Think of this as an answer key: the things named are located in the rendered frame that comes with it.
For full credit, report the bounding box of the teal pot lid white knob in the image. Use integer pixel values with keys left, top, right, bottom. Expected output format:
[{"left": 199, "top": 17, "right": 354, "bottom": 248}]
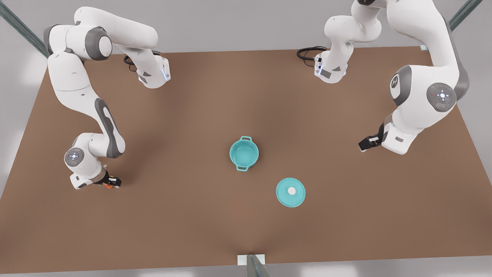
[{"left": 276, "top": 177, "right": 306, "bottom": 208}]

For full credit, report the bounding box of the black cable loop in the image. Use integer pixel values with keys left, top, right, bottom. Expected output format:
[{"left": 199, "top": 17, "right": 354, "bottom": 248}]
[
  {"left": 296, "top": 46, "right": 329, "bottom": 68},
  {"left": 123, "top": 50, "right": 162, "bottom": 73}
]

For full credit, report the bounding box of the teal pot with handles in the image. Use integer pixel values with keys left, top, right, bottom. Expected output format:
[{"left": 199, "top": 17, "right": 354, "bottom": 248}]
[{"left": 229, "top": 136, "right": 259, "bottom": 172}]

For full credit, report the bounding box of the silver frame post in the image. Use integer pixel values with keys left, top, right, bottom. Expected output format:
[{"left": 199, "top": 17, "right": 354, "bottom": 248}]
[
  {"left": 246, "top": 254, "right": 270, "bottom": 277},
  {"left": 448, "top": 0, "right": 483, "bottom": 32},
  {"left": 0, "top": 3, "right": 50, "bottom": 59}
]

